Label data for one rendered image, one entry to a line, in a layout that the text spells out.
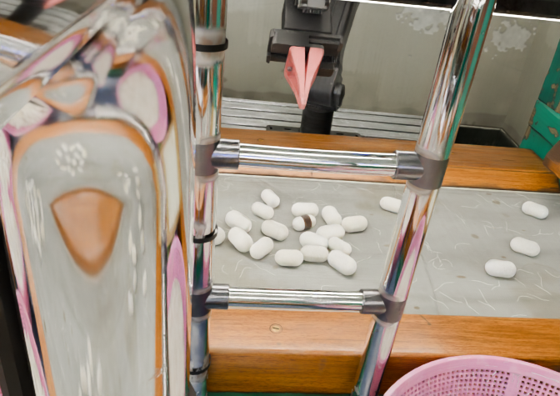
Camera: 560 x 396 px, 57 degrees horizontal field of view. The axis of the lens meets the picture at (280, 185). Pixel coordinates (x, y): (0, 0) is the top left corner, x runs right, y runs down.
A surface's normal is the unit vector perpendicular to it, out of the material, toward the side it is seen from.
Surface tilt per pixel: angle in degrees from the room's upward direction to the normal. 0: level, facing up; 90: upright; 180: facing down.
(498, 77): 90
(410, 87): 90
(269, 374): 90
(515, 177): 45
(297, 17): 39
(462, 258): 0
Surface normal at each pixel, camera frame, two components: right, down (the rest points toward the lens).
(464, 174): 0.12, -0.25
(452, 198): 0.11, -0.86
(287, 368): 0.07, 0.51
